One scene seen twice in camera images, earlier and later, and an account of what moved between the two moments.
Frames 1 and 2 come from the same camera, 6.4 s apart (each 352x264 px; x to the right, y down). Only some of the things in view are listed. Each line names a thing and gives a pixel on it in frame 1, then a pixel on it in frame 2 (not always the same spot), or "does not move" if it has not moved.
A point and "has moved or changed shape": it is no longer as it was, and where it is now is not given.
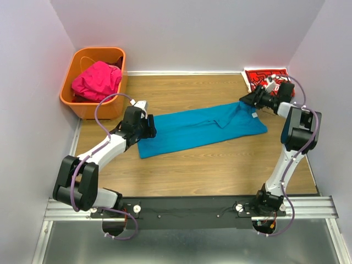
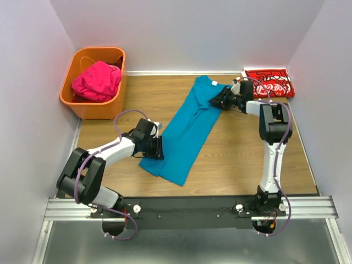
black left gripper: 150,132 -> 158,153
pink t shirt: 97,81 does not move
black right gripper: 252,99 -> 218,100
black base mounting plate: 226,212 does not move
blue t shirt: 185,130 has moved or changed shape
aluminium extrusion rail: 315,209 does not move
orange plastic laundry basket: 92,73 does not move
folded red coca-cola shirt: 257,77 does not move
